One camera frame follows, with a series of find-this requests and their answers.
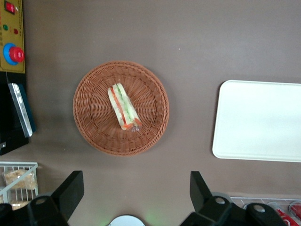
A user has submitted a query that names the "red cola bottle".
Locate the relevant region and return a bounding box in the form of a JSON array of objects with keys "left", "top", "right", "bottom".
[
  {"left": 268, "top": 202, "right": 296, "bottom": 226},
  {"left": 288, "top": 201, "right": 301, "bottom": 215}
]

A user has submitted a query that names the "triangle sandwich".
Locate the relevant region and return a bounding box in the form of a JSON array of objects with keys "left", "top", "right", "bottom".
[{"left": 107, "top": 82, "right": 143, "bottom": 132}]

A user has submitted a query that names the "silver teal appliance handle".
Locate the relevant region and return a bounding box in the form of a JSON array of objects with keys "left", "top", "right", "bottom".
[{"left": 8, "top": 82, "right": 37, "bottom": 138}]

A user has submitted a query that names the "round brown wicker basket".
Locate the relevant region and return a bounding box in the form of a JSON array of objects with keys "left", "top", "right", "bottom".
[{"left": 72, "top": 60, "right": 170, "bottom": 157}]

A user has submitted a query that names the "red rocker switch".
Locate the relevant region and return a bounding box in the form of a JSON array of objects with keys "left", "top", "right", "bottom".
[{"left": 4, "top": 1, "right": 16, "bottom": 15}]

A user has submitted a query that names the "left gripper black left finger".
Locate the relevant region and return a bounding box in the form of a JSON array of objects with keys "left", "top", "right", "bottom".
[{"left": 27, "top": 170, "right": 85, "bottom": 226}]

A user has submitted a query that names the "clear bag of snacks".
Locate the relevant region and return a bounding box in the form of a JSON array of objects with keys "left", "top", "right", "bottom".
[
  {"left": 2, "top": 169, "right": 38, "bottom": 190},
  {"left": 10, "top": 200, "right": 31, "bottom": 210}
]

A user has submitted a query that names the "black countertop appliance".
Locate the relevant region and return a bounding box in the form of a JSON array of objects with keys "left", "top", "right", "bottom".
[{"left": 0, "top": 72, "right": 30, "bottom": 156}]

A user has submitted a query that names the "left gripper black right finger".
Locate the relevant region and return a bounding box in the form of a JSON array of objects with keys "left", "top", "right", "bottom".
[{"left": 180, "top": 171, "right": 238, "bottom": 226}]

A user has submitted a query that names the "white wire rack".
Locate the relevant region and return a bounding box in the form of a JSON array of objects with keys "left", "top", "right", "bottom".
[{"left": 0, "top": 161, "right": 39, "bottom": 210}]

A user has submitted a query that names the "yellow control panel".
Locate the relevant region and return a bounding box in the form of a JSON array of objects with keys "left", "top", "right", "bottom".
[{"left": 0, "top": 0, "right": 26, "bottom": 73}]

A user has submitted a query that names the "clear acrylic bottle rack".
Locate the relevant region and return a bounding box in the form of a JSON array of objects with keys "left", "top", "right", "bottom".
[{"left": 229, "top": 196, "right": 301, "bottom": 226}]

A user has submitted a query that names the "beige rectangular plastic tray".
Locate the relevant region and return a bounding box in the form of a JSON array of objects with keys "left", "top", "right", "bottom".
[{"left": 212, "top": 80, "right": 301, "bottom": 163}]

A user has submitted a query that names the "red emergency stop button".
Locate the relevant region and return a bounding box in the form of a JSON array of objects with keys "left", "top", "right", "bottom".
[{"left": 2, "top": 42, "right": 25, "bottom": 66}]

